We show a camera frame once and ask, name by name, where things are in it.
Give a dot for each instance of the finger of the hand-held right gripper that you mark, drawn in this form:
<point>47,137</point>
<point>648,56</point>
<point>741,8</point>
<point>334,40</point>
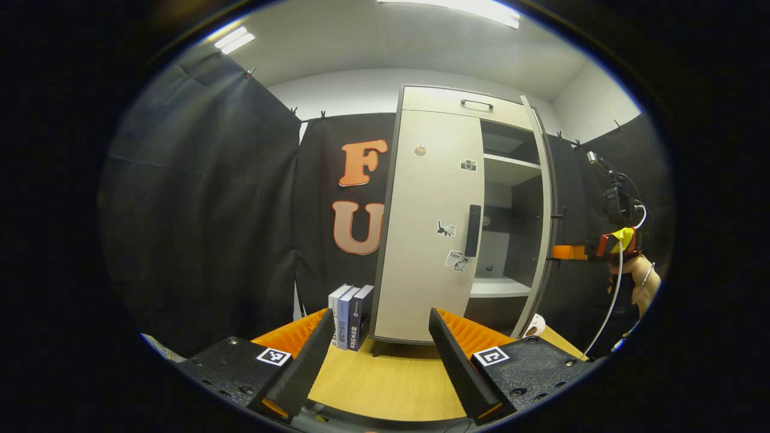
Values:
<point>568,252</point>

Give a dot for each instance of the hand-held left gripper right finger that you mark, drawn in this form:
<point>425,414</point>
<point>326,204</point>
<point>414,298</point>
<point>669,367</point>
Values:
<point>457,367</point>

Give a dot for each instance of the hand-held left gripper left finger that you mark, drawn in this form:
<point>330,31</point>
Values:
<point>307,367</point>

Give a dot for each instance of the beige double-door shoe cabinet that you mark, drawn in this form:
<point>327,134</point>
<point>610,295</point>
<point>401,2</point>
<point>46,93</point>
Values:
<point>523,240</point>

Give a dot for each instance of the headphone-sticker shoe cabinet door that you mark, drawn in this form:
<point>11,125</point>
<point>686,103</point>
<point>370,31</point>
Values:
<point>545,210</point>

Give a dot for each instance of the camera-sticker shoe cabinet door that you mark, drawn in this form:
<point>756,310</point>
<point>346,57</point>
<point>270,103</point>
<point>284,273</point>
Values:
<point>421,252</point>

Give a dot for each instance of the beige cabinet drawer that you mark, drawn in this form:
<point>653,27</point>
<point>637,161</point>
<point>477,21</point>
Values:
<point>445,102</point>

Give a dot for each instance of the lilac book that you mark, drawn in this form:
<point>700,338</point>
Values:
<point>343,325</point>

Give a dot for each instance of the navy book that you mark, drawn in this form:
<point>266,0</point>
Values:
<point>360,319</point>

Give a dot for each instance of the black backdrop cloth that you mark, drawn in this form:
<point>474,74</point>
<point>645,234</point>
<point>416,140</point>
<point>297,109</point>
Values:
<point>198,210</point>

